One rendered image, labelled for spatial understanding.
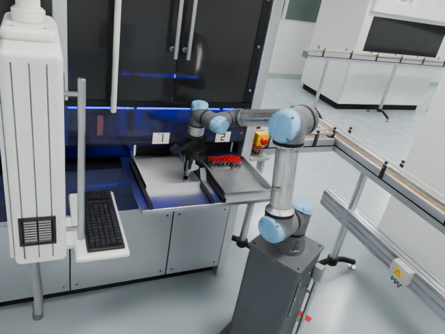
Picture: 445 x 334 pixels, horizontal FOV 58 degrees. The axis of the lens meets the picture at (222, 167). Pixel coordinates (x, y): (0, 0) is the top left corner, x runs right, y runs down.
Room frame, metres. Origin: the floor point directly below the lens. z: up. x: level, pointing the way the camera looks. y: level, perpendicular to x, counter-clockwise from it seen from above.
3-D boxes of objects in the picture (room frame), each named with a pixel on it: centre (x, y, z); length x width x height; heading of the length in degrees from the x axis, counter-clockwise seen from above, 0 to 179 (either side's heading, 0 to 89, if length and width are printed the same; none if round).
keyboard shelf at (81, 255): (1.35, 0.51, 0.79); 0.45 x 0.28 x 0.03; 27
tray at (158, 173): (1.74, 0.28, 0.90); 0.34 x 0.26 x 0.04; 28
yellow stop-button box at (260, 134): (2.13, -0.18, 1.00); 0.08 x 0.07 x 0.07; 28
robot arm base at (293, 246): (1.46, -0.35, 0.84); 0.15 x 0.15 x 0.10
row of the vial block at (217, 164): (1.90, -0.02, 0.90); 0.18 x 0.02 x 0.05; 118
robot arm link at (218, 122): (1.64, 0.06, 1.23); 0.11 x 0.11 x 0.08; 52
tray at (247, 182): (1.80, -0.07, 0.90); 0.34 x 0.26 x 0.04; 28
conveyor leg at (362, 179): (2.31, -0.88, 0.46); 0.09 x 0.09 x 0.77; 28
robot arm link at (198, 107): (1.69, 0.15, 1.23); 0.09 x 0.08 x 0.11; 52
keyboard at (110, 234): (1.37, 0.47, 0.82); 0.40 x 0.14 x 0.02; 27
